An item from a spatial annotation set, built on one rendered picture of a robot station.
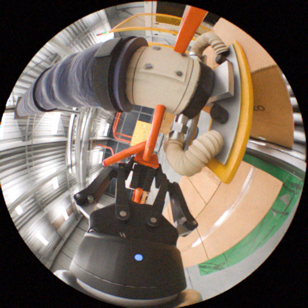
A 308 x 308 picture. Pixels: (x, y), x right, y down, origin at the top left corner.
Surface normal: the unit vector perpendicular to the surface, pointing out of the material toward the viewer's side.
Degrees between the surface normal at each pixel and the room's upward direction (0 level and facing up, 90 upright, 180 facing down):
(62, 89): 112
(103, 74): 92
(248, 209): 0
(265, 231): 0
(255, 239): 0
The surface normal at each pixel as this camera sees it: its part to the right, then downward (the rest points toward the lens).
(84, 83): -0.03, 0.82
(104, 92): -0.19, 0.91
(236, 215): -0.96, -0.27
